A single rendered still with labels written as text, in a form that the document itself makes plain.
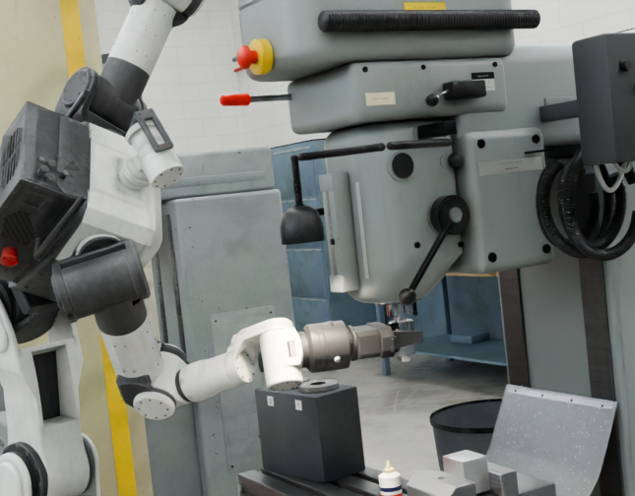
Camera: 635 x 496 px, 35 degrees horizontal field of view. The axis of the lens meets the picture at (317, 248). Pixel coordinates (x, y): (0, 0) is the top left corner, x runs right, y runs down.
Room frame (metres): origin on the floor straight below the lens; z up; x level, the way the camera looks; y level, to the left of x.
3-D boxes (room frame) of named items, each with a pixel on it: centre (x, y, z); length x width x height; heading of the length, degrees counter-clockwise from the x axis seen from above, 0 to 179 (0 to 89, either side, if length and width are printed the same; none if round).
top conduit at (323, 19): (1.76, -0.24, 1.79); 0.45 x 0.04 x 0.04; 120
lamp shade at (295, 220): (1.68, 0.02, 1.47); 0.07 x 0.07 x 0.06
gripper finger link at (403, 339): (1.84, -0.14, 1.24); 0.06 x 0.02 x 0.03; 101
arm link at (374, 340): (1.85, -0.05, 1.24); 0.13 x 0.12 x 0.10; 11
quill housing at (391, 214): (1.87, -0.14, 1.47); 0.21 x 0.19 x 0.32; 30
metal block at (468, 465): (1.74, -0.21, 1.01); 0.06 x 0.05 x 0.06; 28
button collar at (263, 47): (1.75, 0.06, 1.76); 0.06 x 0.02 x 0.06; 30
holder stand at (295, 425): (2.26, 0.06, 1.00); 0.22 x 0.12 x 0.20; 40
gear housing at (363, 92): (1.89, -0.18, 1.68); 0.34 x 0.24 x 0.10; 120
